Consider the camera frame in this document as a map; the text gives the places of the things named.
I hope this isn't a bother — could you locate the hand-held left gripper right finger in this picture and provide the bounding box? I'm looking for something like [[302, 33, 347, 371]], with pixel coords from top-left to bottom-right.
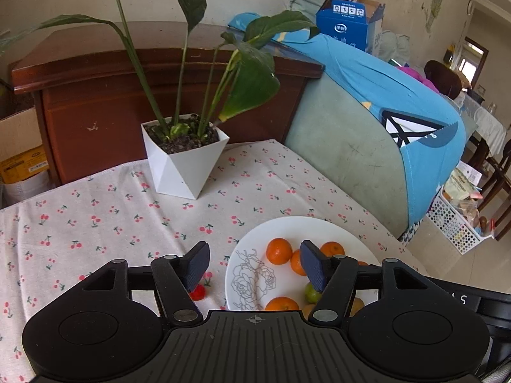
[[299, 240, 431, 326]]

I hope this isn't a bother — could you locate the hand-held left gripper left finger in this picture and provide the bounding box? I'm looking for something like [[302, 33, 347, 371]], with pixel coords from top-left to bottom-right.
[[81, 241, 211, 326]]

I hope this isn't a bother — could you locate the green round fruit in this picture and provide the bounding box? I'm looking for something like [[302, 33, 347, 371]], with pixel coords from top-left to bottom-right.
[[304, 282, 323, 304]]

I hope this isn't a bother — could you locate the white plate with flower drawing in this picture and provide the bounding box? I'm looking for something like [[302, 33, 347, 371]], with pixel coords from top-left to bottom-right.
[[225, 216, 382, 312]]

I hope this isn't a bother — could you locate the white perforated basket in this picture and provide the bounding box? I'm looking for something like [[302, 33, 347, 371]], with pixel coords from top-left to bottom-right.
[[426, 189, 494, 255]]

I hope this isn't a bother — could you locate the white faceted plant pot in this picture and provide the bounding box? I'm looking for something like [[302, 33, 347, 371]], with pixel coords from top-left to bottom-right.
[[141, 114, 231, 199]]

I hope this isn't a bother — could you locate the cherry print tablecloth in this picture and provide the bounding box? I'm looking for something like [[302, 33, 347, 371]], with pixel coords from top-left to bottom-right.
[[0, 139, 424, 383]]

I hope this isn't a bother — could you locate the brown wooden chair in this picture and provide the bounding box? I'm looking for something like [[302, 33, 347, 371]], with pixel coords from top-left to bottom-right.
[[476, 139, 511, 242]]

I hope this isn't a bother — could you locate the grey-green armchair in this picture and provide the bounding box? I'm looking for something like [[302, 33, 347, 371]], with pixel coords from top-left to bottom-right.
[[284, 76, 412, 241]]

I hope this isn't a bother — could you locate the green leafy plant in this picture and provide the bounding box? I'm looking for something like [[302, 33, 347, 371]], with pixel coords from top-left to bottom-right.
[[0, 0, 321, 141]]

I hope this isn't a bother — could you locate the brown wooden cabinet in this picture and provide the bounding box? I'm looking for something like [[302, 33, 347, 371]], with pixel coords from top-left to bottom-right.
[[10, 22, 325, 186]]

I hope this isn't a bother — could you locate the cardboard box with yellow label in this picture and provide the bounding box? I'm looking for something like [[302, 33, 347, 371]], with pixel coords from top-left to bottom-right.
[[0, 107, 51, 205]]

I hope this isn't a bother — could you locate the magenta cloth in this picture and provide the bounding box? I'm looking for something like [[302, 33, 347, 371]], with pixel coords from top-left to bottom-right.
[[398, 66, 440, 93]]

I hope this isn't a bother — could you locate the dark wooden chair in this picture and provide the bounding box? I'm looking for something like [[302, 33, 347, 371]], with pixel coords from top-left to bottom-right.
[[424, 60, 462, 97]]

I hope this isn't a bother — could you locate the blue carton box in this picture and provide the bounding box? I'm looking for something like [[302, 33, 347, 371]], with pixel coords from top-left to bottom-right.
[[316, 0, 386, 53]]

